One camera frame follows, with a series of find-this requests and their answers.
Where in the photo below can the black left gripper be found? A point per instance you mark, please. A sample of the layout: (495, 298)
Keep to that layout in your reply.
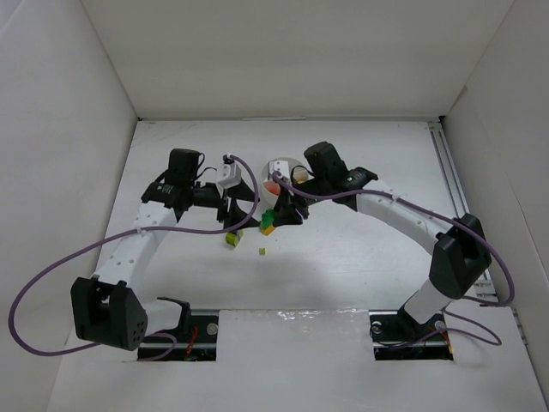
(226, 207)

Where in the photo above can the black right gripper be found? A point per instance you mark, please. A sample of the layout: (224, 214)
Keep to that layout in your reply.
(292, 202)

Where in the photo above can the multicolour lego assembly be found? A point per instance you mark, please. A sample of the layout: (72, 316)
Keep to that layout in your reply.
(233, 238)

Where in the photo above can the green and yellow lego stack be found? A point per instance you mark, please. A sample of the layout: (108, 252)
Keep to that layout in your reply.
(267, 222)

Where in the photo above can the orange round lego dish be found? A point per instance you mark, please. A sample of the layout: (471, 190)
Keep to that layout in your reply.
(272, 188)

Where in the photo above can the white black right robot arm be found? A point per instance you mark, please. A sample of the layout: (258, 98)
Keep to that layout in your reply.
(458, 249)

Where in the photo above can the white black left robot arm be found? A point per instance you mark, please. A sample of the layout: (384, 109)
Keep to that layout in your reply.
(105, 306)

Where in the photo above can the white round divided container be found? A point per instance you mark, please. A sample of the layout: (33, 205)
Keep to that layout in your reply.
(268, 198)

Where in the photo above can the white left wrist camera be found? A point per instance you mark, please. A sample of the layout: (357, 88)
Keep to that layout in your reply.
(228, 175)

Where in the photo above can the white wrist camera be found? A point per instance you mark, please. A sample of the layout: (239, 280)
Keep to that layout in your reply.
(228, 175)
(278, 166)

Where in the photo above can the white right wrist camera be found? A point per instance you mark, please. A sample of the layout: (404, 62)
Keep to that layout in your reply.
(278, 166)

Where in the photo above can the aluminium side rail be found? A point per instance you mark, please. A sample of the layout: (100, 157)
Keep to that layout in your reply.
(483, 288)

